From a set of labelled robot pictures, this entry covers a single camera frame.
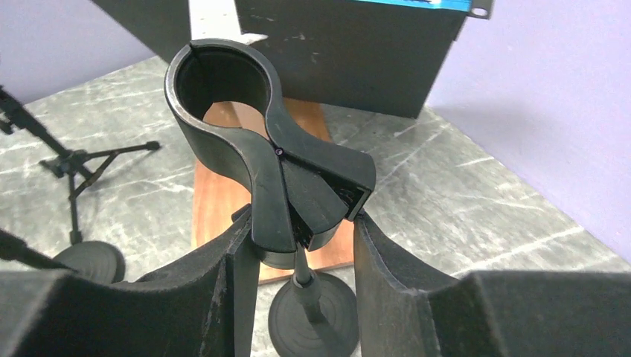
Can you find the black clip mic stand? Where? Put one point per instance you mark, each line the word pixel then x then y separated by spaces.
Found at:
pixel 227 100

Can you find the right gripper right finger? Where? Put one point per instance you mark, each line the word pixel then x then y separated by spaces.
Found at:
pixel 408 308

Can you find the white silver bracket fixture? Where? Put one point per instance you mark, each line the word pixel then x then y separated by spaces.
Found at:
pixel 218 19

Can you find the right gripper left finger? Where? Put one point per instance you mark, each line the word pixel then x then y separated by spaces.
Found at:
pixel 202 304

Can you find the blue network switch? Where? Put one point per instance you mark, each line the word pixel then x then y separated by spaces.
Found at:
pixel 376 56

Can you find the black round base mic stand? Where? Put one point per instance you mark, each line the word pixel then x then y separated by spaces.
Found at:
pixel 96 261

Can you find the black tripod shock mount stand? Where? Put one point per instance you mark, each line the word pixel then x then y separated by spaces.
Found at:
pixel 81 168

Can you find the brown wooden board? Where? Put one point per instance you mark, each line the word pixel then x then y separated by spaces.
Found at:
pixel 215 197

